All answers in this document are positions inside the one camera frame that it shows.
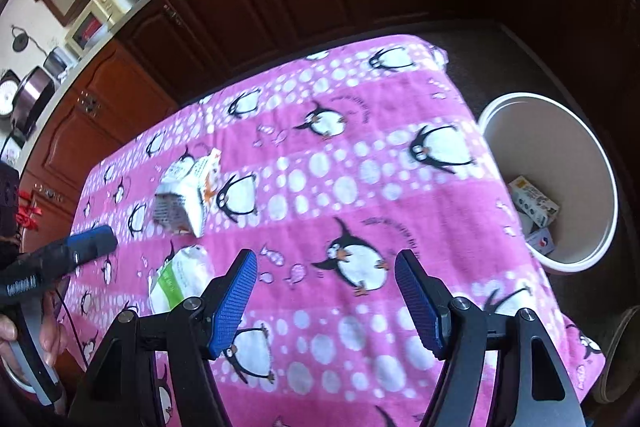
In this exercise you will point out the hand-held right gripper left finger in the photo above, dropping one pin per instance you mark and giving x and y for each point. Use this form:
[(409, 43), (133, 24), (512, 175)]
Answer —
[(235, 302)]

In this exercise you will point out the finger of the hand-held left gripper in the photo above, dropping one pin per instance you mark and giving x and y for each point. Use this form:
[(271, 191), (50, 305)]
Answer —
[(92, 241)]

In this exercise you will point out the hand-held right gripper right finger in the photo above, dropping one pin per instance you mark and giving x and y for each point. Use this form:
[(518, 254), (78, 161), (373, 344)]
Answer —
[(417, 302)]

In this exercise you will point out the white packet with green label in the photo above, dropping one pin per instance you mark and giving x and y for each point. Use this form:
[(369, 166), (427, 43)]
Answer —
[(180, 274)]

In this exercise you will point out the crushed white orange carton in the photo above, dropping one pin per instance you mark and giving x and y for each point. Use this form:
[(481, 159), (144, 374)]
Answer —
[(180, 202)]

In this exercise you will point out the white box with red-blue emblem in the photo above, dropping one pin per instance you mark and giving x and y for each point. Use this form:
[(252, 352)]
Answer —
[(540, 241)]

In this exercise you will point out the yellow white box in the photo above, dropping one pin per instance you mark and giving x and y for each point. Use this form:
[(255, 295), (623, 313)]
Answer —
[(532, 197)]

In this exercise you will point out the round white bin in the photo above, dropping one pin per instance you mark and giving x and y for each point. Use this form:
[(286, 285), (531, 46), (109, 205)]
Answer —
[(560, 142)]

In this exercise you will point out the person's left hand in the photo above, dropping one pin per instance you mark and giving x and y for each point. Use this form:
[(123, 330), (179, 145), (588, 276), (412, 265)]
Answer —
[(52, 332)]

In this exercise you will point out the red ribbon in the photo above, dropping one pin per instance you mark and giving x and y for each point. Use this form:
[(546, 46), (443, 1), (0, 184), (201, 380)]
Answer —
[(27, 217)]

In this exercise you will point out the pink penguin blanket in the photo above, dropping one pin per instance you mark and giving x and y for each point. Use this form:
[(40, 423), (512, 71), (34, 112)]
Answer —
[(350, 167)]

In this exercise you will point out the silver cooking pot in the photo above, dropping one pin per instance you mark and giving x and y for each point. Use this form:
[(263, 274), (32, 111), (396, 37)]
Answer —
[(32, 99)]

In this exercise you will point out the white round appliance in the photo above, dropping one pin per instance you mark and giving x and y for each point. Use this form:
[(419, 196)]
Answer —
[(7, 92)]

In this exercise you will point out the tan round basket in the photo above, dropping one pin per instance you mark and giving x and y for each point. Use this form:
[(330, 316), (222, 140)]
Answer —
[(620, 357)]

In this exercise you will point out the white microwave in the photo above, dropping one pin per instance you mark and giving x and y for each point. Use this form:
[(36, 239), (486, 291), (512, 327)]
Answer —
[(90, 29)]

